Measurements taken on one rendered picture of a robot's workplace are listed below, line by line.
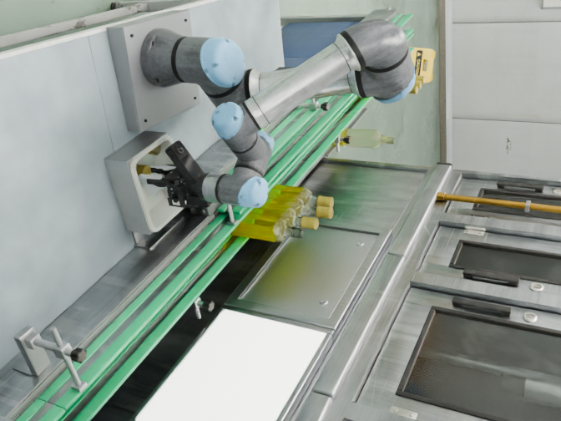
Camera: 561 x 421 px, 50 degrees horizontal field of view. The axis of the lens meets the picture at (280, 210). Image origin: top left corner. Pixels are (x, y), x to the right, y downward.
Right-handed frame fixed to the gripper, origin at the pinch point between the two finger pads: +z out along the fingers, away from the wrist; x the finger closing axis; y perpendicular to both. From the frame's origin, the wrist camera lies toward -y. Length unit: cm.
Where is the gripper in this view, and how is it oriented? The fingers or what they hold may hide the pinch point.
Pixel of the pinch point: (144, 171)
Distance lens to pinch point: 163.6
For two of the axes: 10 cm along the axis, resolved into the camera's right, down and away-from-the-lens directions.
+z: -8.8, -1.2, 4.5
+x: 4.5, -5.0, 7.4
